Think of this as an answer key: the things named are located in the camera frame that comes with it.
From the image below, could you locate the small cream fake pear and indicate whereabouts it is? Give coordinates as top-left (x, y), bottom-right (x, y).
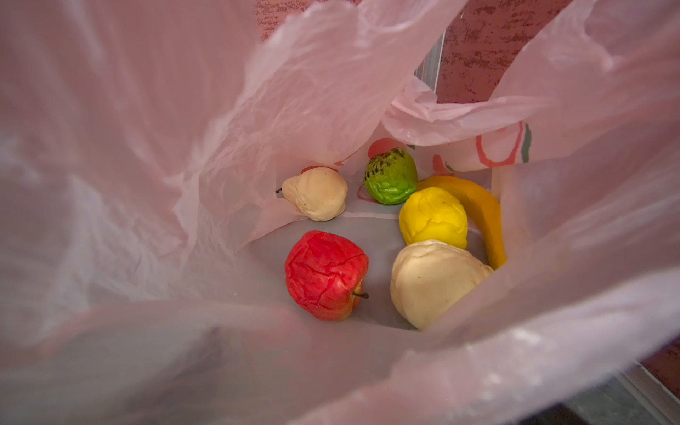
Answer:
top-left (276, 166), bottom-right (349, 221)

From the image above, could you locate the yellow fake lemon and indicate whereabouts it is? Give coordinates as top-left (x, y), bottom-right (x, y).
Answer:
top-left (399, 187), bottom-right (469, 250)

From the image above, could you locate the pink plastic bag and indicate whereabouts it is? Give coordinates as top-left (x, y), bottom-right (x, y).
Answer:
top-left (1, 1), bottom-right (679, 424)

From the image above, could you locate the green fake fruit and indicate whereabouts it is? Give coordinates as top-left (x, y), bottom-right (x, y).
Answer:
top-left (364, 148), bottom-right (418, 205)

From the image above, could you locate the yellow fake banana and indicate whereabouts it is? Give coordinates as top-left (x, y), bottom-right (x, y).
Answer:
top-left (418, 175), bottom-right (506, 269)

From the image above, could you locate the right corner aluminium post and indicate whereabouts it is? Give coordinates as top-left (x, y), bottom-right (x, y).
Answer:
top-left (414, 32), bottom-right (446, 91)

